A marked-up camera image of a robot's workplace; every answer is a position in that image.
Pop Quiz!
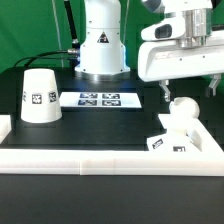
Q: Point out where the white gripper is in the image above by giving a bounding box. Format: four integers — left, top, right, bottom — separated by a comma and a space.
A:
138, 41, 224, 102

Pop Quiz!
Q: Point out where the white lamp bulb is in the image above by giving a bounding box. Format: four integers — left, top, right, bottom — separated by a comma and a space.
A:
169, 97, 200, 133

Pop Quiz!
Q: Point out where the white lamp base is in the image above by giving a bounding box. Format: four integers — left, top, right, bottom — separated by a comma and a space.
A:
147, 129, 198, 153

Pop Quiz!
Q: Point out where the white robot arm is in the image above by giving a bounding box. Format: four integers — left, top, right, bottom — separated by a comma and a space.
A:
75, 0, 224, 95

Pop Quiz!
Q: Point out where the white lamp shade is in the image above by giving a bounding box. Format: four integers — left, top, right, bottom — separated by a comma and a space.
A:
21, 68, 62, 123

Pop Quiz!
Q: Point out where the white marker sheet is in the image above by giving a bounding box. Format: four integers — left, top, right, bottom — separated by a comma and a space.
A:
60, 92, 141, 108

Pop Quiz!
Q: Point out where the white right wall rail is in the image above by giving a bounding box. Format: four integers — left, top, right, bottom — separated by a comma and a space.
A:
158, 114, 223, 154

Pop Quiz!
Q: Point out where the black cable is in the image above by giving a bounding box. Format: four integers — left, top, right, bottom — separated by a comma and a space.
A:
13, 48, 80, 68

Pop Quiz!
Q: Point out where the white left wall piece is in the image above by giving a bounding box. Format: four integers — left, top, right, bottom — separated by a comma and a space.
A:
0, 115, 11, 144

